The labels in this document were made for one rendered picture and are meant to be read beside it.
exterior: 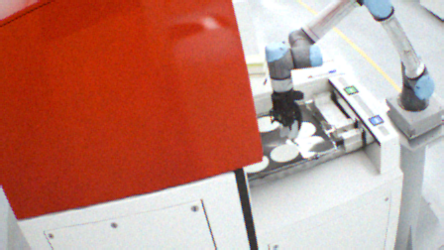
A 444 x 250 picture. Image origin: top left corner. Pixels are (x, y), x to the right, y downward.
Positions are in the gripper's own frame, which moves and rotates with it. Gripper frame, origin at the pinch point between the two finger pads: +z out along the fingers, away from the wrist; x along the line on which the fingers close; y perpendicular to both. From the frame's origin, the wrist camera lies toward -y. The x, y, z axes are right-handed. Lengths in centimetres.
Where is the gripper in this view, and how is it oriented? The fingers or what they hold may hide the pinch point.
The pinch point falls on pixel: (293, 137)
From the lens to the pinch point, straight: 213.9
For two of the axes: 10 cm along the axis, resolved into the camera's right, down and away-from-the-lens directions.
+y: -5.7, 5.0, -6.5
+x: 8.0, 1.6, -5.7
